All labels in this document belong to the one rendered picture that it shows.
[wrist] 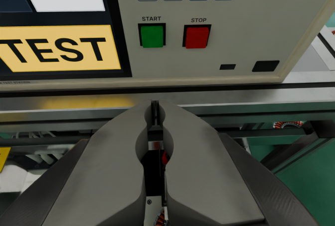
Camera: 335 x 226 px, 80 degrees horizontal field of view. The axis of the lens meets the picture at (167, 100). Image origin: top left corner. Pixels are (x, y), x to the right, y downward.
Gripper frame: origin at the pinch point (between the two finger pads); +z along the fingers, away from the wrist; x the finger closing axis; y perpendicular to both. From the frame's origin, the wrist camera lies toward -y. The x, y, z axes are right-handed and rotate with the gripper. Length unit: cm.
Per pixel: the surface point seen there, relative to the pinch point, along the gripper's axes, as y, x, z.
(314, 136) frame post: 11.5, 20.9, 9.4
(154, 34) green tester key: -2.9, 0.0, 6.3
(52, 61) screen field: -0.1, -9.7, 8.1
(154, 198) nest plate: 36.1, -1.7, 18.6
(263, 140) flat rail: 12.7, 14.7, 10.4
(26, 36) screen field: -2.8, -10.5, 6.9
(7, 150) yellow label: 10.0, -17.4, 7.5
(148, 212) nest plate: 37.3, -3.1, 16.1
